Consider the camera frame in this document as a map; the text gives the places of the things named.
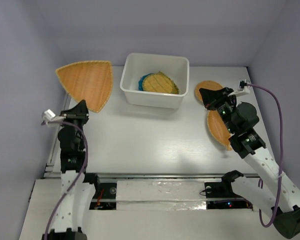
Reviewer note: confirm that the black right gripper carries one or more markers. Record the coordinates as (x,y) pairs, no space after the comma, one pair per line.
(210,95)

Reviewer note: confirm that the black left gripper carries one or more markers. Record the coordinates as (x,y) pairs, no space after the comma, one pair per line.
(80,112)

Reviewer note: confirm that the orange leaf-shaped woven tray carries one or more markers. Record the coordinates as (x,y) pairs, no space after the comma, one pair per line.
(218,129)

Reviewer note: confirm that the orange teardrop woven tray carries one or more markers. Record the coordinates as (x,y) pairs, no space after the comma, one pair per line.
(90,80)

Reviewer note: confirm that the green-trimmed square bamboo tray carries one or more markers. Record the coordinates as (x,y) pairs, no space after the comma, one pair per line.
(175,89)

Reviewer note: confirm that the round green-trimmed bamboo plate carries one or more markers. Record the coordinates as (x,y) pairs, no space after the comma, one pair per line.
(158,83)

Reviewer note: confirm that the blue polka dot plate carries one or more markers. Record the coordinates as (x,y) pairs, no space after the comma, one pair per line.
(141,80)

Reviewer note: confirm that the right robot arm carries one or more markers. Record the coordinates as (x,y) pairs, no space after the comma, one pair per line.
(281,200)

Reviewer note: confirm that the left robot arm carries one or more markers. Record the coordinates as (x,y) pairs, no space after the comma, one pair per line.
(78,187)

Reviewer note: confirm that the white plastic bin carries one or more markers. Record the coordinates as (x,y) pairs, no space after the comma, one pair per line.
(137,65)

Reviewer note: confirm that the round orange woven plate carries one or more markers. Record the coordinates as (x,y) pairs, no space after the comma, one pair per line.
(208,84)

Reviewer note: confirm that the aluminium front rail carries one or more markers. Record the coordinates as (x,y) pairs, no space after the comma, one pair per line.
(54,175)

